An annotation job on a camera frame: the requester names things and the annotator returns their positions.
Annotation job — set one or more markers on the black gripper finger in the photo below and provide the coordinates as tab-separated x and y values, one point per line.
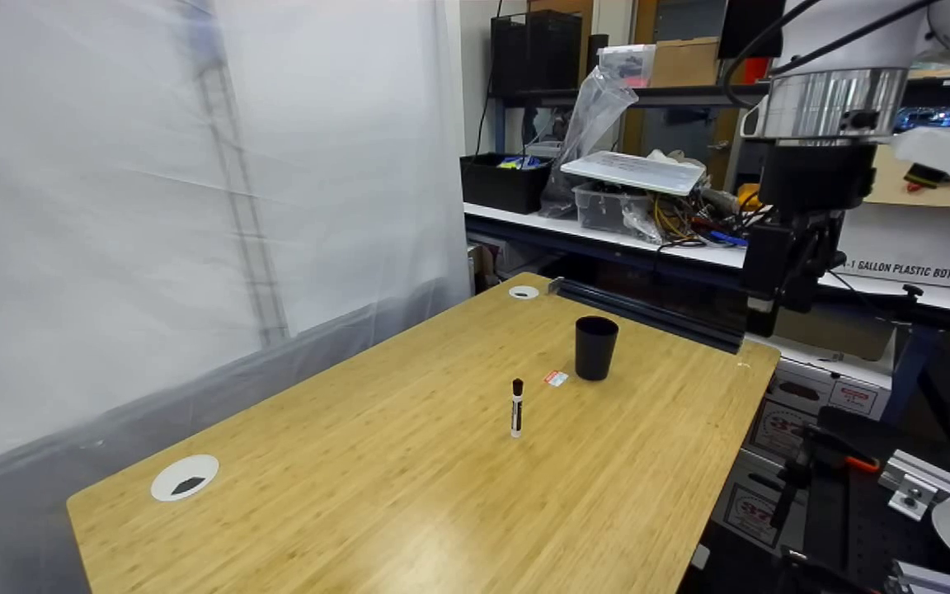
766	281
816	251

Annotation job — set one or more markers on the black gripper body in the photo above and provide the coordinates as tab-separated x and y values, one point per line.
821	181

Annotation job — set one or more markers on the white marker with black cap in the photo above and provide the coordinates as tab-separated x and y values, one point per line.
515	412

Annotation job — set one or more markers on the black cup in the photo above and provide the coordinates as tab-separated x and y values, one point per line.
594	350

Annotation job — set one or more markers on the white printed carton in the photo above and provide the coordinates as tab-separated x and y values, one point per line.
922	249

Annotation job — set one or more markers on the black panel behind table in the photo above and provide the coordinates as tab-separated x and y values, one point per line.
660	309

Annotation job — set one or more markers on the white cartons under bench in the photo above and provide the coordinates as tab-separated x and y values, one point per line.
833	383

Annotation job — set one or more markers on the white flat tray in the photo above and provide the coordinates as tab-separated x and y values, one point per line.
636	169

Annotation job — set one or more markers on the clear plastic container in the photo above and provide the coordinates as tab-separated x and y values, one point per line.
610	214

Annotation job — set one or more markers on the brown cardboard box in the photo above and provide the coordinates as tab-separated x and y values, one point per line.
689	65

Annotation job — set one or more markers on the white workbench shelf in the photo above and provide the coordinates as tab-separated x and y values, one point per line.
561	225

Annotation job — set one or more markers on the small white sticker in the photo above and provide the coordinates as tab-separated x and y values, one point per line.
560	382

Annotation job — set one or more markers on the clear plastic bag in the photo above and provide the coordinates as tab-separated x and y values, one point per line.
594	109

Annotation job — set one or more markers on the black storage bin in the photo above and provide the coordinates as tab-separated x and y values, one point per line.
502	185

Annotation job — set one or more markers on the black box on shelf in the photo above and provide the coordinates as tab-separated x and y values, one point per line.
536	55

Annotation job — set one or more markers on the metal truss behind curtain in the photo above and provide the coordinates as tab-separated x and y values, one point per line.
237	175

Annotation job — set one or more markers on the white translucent curtain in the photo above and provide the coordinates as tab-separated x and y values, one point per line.
92	219

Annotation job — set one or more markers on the silver metal bracket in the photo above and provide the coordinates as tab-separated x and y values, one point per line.
922	482

